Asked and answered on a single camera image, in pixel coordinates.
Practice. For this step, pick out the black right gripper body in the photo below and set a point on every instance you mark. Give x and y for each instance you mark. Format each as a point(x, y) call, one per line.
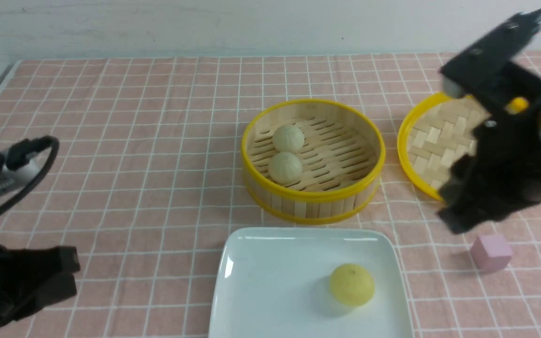
point(503, 175)

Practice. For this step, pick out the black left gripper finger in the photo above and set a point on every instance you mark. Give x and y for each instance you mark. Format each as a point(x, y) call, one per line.
point(54, 266)
point(43, 293)

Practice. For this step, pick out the yellow steamed bun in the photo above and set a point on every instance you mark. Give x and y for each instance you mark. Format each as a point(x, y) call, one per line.
point(351, 285)

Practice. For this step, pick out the pale green steamed bun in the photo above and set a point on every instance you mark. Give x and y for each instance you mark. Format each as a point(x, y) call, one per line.
point(285, 168)
point(288, 138)

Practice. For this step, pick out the white square plate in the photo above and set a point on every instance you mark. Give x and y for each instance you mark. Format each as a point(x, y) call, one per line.
point(273, 282)

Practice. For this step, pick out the yellow rimmed bamboo steamer lid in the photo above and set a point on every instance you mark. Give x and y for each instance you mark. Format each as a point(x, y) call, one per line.
point(435, 134)

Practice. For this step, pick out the pink cube block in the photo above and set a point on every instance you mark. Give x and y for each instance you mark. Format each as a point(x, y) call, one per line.
point(491, 253)

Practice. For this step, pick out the pink checkered tablecloth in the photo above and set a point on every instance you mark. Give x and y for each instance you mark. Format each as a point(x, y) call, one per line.
point(148, 186)

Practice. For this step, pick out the yellow rimmed bamboo steamer basket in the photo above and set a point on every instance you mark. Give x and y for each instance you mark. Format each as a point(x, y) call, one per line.
point(342, 156)

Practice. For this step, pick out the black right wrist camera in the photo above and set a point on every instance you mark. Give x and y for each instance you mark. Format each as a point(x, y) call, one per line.
point(485, 57)

